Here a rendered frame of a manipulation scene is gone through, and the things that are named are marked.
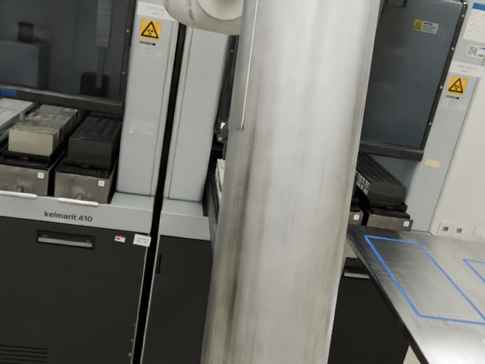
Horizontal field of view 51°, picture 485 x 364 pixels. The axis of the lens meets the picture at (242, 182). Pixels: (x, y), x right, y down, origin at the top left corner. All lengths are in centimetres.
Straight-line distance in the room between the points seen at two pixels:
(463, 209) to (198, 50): 209
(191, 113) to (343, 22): 106
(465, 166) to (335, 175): 266
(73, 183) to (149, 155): 21
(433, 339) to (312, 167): 64
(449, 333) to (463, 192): 211
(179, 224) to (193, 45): 48
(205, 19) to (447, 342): 68
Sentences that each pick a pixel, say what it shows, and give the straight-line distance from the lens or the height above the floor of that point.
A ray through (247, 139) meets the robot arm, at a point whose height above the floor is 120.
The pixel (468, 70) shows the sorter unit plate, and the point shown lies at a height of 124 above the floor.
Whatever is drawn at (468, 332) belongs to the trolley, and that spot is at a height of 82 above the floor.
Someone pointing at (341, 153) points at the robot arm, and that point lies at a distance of 36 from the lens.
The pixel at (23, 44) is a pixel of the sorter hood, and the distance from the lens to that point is 142.
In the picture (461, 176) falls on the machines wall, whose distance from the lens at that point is 302.
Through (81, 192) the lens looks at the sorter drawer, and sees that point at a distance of 140.
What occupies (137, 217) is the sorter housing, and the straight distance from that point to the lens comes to 140.
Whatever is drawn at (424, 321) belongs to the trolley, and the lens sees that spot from 100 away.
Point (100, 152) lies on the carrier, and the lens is 143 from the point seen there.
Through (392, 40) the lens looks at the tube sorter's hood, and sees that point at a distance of 147.
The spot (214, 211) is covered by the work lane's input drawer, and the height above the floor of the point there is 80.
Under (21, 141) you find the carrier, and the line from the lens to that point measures 147.
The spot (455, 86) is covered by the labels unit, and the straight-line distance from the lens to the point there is 158.
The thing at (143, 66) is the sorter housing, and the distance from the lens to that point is 138.
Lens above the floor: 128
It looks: 18 degrees down
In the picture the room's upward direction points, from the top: 11 degrees clockwise
